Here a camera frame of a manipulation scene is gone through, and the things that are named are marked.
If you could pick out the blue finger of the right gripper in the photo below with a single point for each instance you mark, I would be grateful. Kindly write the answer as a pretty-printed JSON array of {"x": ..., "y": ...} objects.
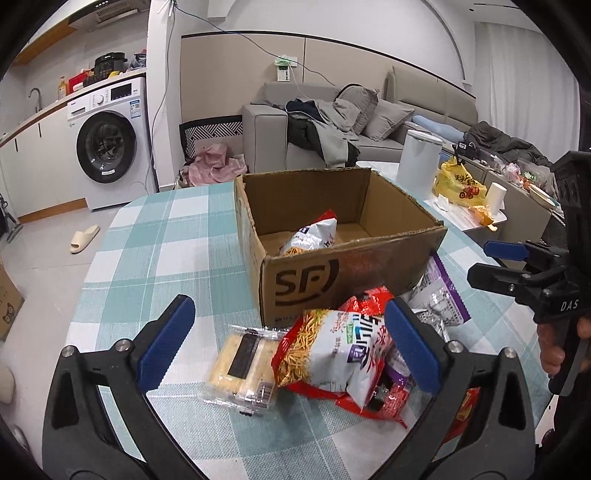
[
  {"x": 500, "y": 280},
  {"x": 499, "y": 250}
]

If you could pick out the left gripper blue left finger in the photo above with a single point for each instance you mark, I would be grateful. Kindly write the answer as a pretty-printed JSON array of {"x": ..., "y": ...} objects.
[{"x": 159, "y": 341}]

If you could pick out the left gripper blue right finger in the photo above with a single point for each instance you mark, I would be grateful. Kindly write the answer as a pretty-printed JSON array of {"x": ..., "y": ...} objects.
[{"x": 419, "y": 344}]

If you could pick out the silver purple snack bag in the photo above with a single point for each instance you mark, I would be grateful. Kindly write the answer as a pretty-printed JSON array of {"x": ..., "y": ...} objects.
[{"x": 436, "y": 301}]

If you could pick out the clear cracker pack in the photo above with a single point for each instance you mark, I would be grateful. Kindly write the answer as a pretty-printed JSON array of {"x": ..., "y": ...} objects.
[{"x": 241, "y": 376}]

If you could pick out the white noodle snack bag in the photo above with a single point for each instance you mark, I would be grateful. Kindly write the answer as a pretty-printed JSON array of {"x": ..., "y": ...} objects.
[{"x": 333, "y": 351}]

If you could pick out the person's right hand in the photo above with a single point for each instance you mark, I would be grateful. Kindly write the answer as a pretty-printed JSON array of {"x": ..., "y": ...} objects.
[{"x": 552, "y": 355}]

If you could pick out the orange peel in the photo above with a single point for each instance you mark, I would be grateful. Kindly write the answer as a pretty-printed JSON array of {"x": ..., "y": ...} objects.
[{"x": 483, "y": 217}]

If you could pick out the white paper cup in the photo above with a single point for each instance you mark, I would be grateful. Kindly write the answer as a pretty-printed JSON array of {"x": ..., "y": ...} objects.
[{"x": 495, "y": 197}]

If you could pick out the white side table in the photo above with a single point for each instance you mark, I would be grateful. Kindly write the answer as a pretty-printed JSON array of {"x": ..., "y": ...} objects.
[{"x": 459, "y": 216}]

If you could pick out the red white snack bag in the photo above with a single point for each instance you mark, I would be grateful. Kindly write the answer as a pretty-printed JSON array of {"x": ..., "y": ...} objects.
[{"x": 390, "y": 395}]

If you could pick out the small red snack pack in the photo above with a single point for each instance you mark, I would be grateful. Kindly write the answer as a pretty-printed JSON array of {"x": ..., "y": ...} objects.
[{"x": 371, "y": 302}]

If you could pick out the red chip bag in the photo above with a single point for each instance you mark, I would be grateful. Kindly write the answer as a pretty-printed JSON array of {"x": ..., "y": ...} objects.
[{"x": 461, "y": 420}]

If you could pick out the yellow plastic bag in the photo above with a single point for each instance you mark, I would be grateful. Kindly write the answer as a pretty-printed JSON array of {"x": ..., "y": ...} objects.
[{"x": 456, "y": 183}]

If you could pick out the checkered tablecloth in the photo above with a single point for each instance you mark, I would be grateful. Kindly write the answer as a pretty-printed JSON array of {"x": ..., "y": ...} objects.
[{"x": 185, "y": 242}]

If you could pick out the dark green jacket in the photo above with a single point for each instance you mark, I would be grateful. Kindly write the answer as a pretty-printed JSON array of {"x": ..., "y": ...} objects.
[{"x": 510, "y": 148}]

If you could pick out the white cylindrical bin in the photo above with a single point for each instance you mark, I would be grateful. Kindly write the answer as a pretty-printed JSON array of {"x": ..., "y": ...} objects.
[{"x": 419, "y": 163}]

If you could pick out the beige slipper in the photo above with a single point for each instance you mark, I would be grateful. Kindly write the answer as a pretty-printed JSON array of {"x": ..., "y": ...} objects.
[{"x": 81, "y": 239}]

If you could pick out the light blue pillow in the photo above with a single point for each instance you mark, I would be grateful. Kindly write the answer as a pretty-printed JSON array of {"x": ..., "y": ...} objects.
[{"x": 443, "y": 130}]

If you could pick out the white snack bag in box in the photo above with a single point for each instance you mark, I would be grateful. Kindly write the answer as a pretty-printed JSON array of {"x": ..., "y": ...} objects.
[{"x": 318, "y": 235}]

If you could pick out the beige sofa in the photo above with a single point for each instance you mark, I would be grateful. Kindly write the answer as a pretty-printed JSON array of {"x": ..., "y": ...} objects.
[{"x": 265, "y": 142}]

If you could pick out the small cardboard box on floor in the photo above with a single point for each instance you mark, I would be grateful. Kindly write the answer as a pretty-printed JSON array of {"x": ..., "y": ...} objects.
[{"x": 11, "y": 302}]

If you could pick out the brown SF cardboard box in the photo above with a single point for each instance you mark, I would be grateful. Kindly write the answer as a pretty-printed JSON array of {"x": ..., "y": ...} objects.
[{"x": 384, "y": 238}]

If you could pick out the grey cushion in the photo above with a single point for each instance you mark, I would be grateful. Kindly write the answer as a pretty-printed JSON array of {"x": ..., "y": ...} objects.
[{"x": 386, "y": 118}]

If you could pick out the pink cloth on floor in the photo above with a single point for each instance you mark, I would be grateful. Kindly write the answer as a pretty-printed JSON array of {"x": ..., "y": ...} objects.
[{"x": 215, "y": 164}]

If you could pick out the kitchen counter cabinet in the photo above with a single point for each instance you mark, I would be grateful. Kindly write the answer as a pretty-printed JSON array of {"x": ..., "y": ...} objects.
[{"x": 39, "y": 166}]

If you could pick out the white washing machine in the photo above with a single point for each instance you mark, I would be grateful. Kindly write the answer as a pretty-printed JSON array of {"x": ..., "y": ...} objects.
[{"x": 111, "y": 141}]

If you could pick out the pile of clothes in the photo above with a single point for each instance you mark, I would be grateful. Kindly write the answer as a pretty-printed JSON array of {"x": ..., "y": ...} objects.
[{"x": 327, "y": 128}]

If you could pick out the black patterned basket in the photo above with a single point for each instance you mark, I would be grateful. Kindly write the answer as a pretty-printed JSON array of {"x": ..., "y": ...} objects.
[{"x": 197, "y": 135}]

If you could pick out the yellow bottle on counter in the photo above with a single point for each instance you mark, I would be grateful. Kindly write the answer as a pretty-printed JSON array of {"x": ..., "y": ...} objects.
[{"x": 62, "y": 90}]

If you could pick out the wall socket with plugs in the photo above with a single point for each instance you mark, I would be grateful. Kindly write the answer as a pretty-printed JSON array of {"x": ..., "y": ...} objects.
[{"x": 285, "y": 66}]

